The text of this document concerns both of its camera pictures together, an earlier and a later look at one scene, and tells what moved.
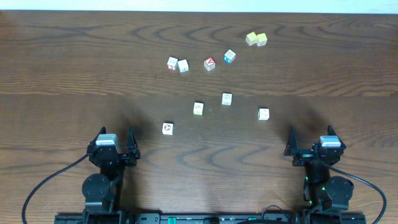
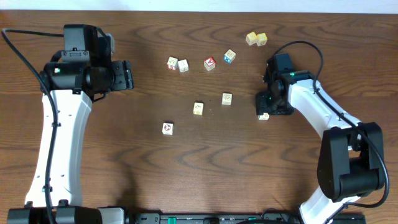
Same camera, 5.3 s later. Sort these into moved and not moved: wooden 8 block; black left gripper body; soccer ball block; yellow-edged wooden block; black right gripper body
Moved: black left gripper body; black right gripper body
Not moved: soccer ball block; wooden 8 block; yellow-edged wooden block
